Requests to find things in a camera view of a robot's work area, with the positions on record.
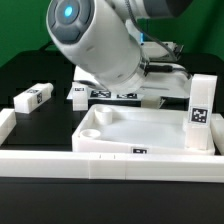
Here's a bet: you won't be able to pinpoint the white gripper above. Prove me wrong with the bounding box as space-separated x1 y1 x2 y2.
74 67 192 98

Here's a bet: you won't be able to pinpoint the white desk tabletop tray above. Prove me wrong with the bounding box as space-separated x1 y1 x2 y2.
72 104 215 155

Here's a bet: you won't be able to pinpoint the white marker sheet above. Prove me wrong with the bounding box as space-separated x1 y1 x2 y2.
66 87 144 101

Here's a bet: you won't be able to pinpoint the black cables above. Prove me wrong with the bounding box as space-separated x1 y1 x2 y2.
125 0 193 81

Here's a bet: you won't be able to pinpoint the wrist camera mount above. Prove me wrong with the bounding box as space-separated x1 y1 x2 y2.
141 42 184 62

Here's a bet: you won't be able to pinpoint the white U-shaped fence frame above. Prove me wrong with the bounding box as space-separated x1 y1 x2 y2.
0 114 224 183

